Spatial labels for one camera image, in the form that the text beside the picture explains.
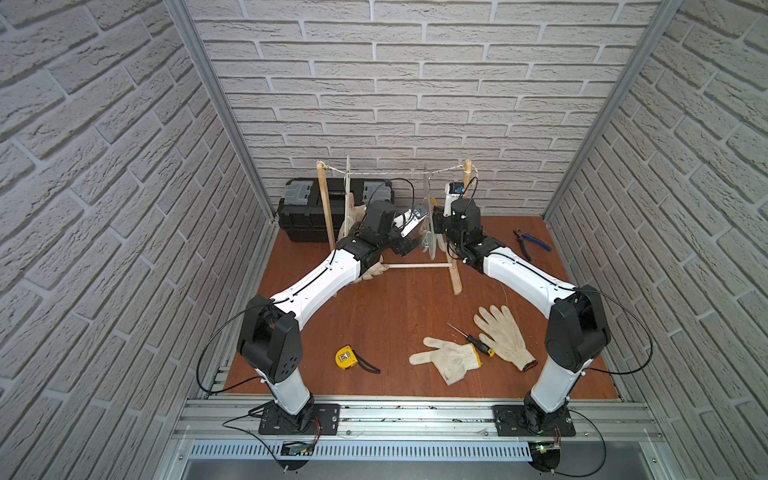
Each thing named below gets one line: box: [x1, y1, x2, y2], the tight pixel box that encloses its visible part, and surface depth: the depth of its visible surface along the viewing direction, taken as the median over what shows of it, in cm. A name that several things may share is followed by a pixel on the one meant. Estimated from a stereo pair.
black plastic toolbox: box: [277, 177, 395, 242], surface depth 102 cm
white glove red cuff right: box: [474, 305, 538, 372], surface depth 90 cm
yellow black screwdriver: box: [446, 323, 495, 358], surface depth 87 cm
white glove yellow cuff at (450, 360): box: [409, 336, 483, 385], surface depth 85 cm
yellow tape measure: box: [335, 344, 381, 374], surface depth 84 cm
